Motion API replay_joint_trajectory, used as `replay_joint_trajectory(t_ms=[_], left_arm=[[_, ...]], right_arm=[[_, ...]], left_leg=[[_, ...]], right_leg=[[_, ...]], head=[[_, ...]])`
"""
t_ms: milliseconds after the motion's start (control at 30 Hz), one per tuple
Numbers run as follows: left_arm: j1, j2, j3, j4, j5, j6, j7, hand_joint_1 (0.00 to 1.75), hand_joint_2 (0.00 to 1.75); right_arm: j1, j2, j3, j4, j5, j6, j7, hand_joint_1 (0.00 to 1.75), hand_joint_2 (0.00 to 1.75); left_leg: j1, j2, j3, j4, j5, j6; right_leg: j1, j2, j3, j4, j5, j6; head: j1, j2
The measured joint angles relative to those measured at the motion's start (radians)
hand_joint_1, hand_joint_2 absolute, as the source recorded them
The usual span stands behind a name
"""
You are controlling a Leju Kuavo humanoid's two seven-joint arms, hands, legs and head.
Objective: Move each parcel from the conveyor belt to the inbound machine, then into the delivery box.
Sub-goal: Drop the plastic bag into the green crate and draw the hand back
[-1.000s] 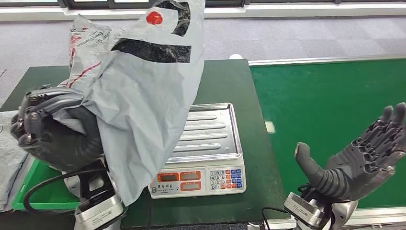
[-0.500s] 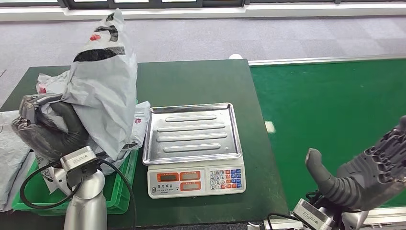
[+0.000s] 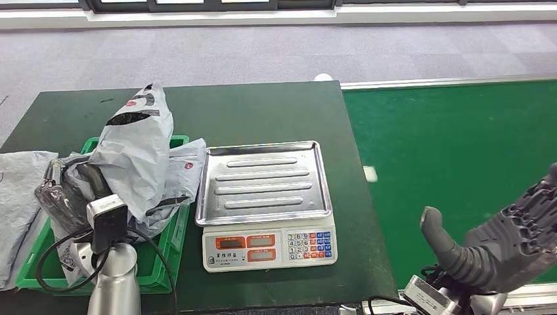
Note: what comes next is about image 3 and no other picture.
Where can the grey parcel with black logo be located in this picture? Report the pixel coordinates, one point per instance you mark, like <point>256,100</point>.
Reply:
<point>135,152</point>

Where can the green plastic crate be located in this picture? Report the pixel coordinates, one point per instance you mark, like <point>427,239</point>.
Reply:
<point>152,265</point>

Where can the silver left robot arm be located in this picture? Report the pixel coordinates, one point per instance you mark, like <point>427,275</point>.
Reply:
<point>115,282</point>

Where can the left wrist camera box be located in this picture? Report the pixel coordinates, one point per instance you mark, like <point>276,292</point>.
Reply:
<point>106,221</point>

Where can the white window sill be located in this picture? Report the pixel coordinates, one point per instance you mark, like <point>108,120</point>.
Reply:
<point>261,19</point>

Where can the grey parcel with red line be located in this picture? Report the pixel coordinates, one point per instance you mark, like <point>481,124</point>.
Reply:
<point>182,174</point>

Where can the green conveyor belt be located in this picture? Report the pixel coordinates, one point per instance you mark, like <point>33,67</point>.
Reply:
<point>457,130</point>

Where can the plain grey parcel bag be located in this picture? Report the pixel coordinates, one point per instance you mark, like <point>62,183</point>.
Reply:
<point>17,204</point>

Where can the white scale with steel tray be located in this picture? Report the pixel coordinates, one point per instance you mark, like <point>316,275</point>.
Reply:
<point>270,182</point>

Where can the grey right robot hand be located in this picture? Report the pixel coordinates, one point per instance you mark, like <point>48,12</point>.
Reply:
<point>504,252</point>

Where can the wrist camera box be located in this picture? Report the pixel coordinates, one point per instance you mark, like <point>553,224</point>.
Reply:
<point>106,221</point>
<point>428,295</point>

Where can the small white round knob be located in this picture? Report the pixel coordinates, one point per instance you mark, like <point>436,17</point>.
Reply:
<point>323,78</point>

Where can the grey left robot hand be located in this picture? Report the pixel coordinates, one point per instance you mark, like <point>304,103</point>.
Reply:
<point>65,200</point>

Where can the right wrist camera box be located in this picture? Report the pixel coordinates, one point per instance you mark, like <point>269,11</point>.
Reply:
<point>428,295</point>

